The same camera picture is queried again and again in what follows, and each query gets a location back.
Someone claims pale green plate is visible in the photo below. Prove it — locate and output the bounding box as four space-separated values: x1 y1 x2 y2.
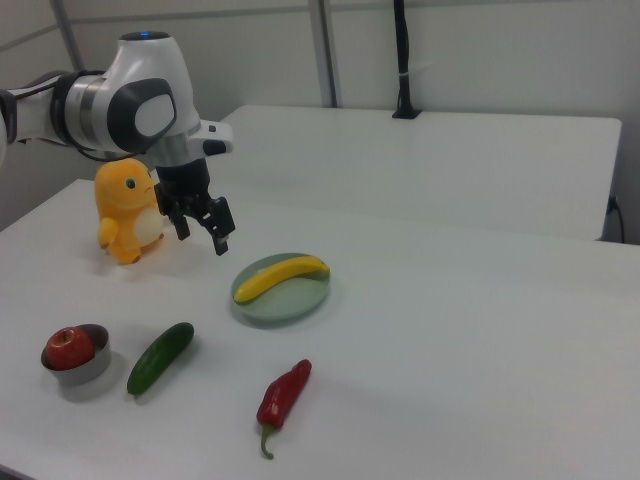
231 252 333 330

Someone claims red chili pepper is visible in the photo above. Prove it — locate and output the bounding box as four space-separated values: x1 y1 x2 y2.
256 358 313 460

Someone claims orange plush dinosaur toy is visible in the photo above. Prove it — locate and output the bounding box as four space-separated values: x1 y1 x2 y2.
94 158 166 266

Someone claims small grey metal bowl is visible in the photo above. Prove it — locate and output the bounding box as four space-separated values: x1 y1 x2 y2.
40 323 112 387

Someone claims black power cable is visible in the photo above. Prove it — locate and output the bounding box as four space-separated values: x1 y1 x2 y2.
606 194 626 244

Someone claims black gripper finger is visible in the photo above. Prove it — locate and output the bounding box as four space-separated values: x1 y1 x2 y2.
192 196 237 258
157 184 192 241

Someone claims green cucumber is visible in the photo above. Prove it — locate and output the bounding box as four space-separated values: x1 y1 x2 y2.
126 322 195 397

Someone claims black camera stand pole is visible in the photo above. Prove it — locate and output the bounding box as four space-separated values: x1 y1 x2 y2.
391 0 424 120

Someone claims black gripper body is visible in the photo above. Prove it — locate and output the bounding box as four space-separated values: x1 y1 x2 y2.
152 158 215 217

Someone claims yellow banana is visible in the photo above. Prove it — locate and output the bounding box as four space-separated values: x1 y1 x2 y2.
233 255 332 305

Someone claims red apple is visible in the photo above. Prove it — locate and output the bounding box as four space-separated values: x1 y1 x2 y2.
46 326 97 371

